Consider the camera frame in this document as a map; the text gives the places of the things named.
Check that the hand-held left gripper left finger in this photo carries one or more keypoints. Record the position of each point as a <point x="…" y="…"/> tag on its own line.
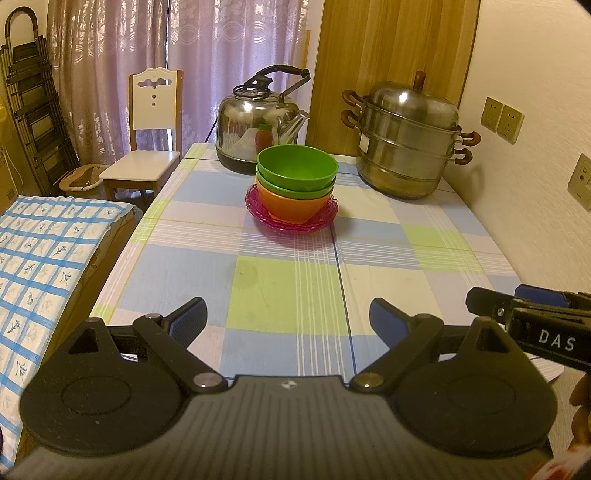
<point x="187" y="319"/>

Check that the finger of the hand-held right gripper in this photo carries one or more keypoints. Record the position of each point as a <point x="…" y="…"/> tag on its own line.
<point x="542" y="294"/>
<point x="485" y="300"/>

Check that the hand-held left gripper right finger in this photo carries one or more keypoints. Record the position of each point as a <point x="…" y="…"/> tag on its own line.
<point x="390" y="321"/>

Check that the large pink glass bowl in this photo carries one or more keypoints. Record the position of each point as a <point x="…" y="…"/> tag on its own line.
<point x="253" y="203"/>

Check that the orange plastic bowl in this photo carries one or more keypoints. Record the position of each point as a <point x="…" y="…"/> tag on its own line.
<point x="291" y="207"/>

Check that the large green plastic bowl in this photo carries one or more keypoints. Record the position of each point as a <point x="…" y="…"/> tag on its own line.
<point x="277" y="189"/>

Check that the small green plastic bowl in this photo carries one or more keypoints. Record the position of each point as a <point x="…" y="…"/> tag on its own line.
<point x="298" y="164"/>

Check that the person's right hand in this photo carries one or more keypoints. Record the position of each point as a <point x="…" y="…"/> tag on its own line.
<point x="582" y="392"/>

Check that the checked pastel tablecloth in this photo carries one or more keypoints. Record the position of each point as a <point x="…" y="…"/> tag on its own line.
<point x="286" y="286"/>

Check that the white wooden chair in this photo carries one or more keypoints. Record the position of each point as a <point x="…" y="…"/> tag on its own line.
<point x="143" y="168"/>

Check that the blue checked blanket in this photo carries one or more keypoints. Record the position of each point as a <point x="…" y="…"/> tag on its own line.
<point x="41" y="258"/>

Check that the stainless steel steamer pot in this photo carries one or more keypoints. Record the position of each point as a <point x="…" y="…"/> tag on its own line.
<point x="406" y="152"/>

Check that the woven basket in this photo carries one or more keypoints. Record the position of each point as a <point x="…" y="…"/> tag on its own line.
<point x="81" y="177"/>

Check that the stainless steel kettle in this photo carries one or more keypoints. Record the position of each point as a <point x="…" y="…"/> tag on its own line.
<point x="240" y="120"/>

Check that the black folding rack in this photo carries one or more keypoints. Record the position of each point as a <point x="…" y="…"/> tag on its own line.
<point x="32" y="115"/>

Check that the purple lace curtain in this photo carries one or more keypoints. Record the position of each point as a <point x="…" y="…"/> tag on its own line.
<point x="92" y="69"/>

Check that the wooden door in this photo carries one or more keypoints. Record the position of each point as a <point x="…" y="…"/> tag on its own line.
<point x="369" y="46"/>

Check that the beige wall outlet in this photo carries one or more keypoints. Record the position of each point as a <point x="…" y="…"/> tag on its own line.
<point x="581" y="180"/>
<point x="511" y="123"/>
<point x="491" y="114"/>

